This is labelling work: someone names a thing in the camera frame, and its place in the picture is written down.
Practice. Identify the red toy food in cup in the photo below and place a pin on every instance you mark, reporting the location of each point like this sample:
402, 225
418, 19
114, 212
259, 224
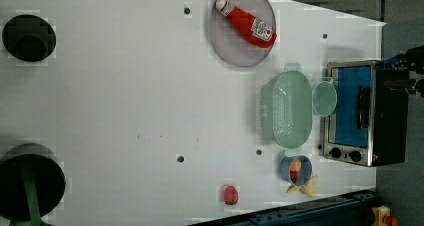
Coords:
294, 176

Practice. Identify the red ketchup bottle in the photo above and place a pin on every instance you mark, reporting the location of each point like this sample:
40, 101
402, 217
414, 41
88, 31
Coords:
253, 29

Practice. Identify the beige toy food piece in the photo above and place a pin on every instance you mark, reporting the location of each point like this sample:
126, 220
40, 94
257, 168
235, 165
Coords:
308, 189

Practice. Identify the silver toaster oven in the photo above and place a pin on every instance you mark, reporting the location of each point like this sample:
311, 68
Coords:
369, 124

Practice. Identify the black round mount upper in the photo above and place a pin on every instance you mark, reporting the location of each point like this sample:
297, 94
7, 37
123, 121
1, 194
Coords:
29, 38

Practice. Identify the orange toy food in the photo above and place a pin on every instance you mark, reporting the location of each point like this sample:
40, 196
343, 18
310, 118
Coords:
296, 165

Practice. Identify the mint green plastic strainer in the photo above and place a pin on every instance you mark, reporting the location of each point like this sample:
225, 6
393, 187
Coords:
286, 108

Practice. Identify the yellow red clamp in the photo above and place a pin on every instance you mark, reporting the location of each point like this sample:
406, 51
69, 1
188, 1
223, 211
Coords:
383, 217

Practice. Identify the black round mount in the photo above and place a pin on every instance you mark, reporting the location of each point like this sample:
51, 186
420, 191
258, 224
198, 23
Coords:
29, 38
32, 182

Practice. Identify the blue cup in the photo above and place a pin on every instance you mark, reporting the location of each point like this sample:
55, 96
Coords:
304, 174

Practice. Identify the red toy strawberry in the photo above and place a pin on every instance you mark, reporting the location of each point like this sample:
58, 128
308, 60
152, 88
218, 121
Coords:
231, 196

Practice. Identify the grey round plate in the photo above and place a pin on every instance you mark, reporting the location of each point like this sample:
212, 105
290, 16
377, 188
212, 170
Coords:
229, 44

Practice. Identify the black round mount lower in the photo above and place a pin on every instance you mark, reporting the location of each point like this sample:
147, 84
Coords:
32, 182

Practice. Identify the black blue robot arm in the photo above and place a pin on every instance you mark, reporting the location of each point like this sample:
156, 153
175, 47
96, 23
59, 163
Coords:
412, 61

